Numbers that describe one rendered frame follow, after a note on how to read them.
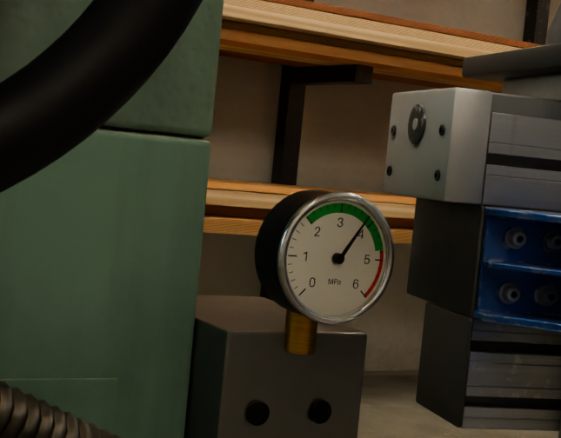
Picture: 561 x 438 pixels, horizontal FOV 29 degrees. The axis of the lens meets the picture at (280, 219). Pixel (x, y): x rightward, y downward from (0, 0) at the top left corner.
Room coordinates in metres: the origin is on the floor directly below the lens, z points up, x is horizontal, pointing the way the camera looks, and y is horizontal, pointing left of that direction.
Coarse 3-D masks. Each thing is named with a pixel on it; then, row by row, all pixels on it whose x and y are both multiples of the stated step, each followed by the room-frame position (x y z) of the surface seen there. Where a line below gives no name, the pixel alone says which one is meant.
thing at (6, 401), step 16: (0, 384) 0.39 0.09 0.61; (0, 400) 0.38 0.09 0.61; (16, 400) 0.39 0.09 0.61; (32, 400) 0.40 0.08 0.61; (0, 416) 0.38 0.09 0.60; (16, 416) 0.39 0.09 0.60; (32, 416) 0.39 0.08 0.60; (48, 416) 0.40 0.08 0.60; (64, 416) 0.40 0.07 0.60; (0, 432) 0.38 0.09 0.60; (16, 432) 0.38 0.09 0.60; (32, 432) 0.39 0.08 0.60; (48, 432) 0.39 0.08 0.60; (64, 432) 0.40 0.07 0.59; (80, 432) 0.41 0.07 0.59; (96, 432) 0.42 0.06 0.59
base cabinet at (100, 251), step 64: (64, 192) 0.51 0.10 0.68; (128, 192) 0.53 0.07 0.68; (192, 192) 0.54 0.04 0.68; (0, 256) 0.50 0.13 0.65; (64, 256) 0.51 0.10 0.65; (128, 256) 0.53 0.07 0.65; (192, 256) 0.54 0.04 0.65; (0, 320) 0.50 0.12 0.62; (64, 320) 0.51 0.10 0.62; (128, 320) 0.53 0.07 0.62; (192, 320) 0.54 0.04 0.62; (64, 384) 0.51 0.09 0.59; (128, 384) 0.53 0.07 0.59
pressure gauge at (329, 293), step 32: (320, 192) 0.51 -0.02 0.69; (288, 224) 0.50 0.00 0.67; (320, 224) 0.50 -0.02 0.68; (352, 224) 0.51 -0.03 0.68; (384, 224) 0.52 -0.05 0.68; (256, 256) 0.52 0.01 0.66; (288, 256) 0.50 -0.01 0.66; (320, 256) 0.50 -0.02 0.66; (352, 256) 0.51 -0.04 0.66; (384, 256) 0.52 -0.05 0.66; (288, 288) 0.49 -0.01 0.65; (320, 288) 0.51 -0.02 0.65; (352, 288) 0.51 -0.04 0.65; (384, 288) 0.52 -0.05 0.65; (288, 320) 0.53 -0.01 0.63; (320, 320) 0.50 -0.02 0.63; (352, 320) 0.51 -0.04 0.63; (288, 352) 0.53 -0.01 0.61
